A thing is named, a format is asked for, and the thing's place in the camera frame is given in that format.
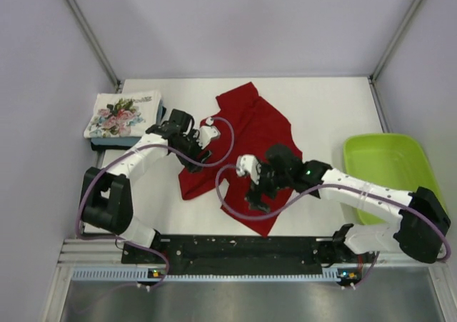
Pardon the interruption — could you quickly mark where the right corner aluminium post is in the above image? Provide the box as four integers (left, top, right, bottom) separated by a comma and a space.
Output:
369, 0, 426, 84

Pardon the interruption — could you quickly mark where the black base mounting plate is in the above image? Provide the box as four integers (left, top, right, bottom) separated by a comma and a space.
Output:
121, 233, 378, 275

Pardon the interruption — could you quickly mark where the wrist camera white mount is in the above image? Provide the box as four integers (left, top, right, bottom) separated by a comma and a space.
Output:
236, 154, 261, 185
197, 117, 221, 149

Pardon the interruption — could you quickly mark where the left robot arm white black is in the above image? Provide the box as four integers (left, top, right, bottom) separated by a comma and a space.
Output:
80, 109, 220, 263

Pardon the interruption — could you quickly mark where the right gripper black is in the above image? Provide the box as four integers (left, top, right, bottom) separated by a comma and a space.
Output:
246, 159, 292, 211

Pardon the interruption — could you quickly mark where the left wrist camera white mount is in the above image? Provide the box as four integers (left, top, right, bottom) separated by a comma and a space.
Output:
197, 117, 221, 149

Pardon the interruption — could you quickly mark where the red t shirt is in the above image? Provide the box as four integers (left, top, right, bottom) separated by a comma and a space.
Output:
179, 82, 302, 237

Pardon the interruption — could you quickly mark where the corner aluminium post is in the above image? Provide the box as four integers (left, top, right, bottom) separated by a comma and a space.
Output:
64, 0, 121, 88
369, 0, 426, 84

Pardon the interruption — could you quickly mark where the left corner aluminium post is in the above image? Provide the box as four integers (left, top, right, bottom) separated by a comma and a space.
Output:
64, 0, 121, 88

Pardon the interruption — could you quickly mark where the white floral folded t shirt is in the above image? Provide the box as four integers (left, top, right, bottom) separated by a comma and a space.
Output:
84, 90, 162, 139

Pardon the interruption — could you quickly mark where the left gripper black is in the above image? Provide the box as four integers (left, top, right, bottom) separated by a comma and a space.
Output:
172, 129, 211, 173

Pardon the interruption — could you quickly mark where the white slotted cable duct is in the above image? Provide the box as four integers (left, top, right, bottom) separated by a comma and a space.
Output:
71, 267, 360, 282

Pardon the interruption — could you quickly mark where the green plastic bin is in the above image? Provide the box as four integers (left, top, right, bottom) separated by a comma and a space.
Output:
343, 134, 447, 209

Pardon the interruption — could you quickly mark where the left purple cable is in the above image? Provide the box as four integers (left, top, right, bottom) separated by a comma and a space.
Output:
76, 116, 235, 291

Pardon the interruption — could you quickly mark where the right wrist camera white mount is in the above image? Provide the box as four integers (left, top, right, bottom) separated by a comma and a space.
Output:
236, 154, 261, 185

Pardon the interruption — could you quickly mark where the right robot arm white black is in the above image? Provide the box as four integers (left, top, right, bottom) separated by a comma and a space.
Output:
236, 144, 451, 263

